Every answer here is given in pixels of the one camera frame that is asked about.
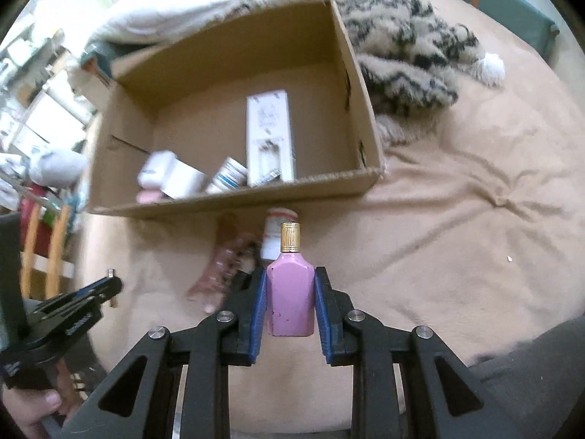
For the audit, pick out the beige black patterned blanket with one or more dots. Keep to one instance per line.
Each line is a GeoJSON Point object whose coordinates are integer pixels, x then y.
{"type": "Point", "coordinates": [402, 55]}

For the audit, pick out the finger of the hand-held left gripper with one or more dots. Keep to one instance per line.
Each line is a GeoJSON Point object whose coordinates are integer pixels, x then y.
{"type": "Point", "coordinates": [77, 302]}
{"type": "Point", "coordinates": [98, 284]}

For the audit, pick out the white duvet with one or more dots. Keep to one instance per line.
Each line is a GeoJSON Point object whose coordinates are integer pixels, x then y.
{"type": "Point", "coordinates": [183, 4]}

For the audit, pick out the brown cardboard box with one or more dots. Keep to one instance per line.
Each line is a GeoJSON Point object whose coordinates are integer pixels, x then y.
{"type": "Point", "coordinates": [205, 100]}

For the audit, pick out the white earbuds case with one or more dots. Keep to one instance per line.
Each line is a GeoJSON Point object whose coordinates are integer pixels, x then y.
{"type": "Point", "coordinates": [155, 169]}

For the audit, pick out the small white labelled bottle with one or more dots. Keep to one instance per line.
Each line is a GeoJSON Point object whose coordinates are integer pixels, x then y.
{"type": "Point", "coordinates": [226, 176]}

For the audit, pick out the white medicine bottle red label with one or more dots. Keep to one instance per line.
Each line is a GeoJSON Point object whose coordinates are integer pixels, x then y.
{"type": "Point", "coordinates": [274, 233]}

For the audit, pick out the pale pink small item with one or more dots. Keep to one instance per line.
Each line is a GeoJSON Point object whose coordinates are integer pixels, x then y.
{"type": "Point", "coordinates": [148, 196]}

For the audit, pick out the pink perfume bottle gold cap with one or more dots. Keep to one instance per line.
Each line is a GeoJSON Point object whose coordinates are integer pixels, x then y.
{"type": "Point", "coordinates": [290, 292]}

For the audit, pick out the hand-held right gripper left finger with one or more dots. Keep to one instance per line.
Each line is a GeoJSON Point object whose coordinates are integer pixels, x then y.
{"type": "Point", "coordinates": [258, 311]}

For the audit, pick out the person's left hand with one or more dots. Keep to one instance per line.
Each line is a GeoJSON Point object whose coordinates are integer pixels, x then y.
{"type": "Point", "coordinates": [27, 414]}

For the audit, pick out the white remote control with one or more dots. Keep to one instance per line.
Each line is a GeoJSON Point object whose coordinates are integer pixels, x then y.
{"type": "Point", "coordinates": [269, 119]}

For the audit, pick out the grey stuffed bag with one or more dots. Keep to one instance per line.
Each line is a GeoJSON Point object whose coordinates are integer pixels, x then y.
{"type": "Point", "coordinates": [55, 167]}

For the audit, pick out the white plug adapter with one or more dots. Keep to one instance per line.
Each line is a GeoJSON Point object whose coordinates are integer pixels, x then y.
{"type": "Point", "coordinates": [185, 178]}

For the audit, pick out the white kitchen cabinet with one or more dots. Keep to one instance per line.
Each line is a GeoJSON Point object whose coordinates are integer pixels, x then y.
{"type": "Point", "coordinates": [50, 109]}

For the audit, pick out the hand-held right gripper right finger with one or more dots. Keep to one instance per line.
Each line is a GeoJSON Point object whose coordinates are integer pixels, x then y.
{"type": "Point", "coordinates": [322, 315]}

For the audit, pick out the brown transparent pouch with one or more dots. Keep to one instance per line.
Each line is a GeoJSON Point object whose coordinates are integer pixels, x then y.
{"type": "Point", "coordinates": [224, 256]}

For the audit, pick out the wooden rack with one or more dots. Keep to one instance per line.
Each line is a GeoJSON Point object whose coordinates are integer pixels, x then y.
{"type": "Point", "coordinates": [55, 247]}

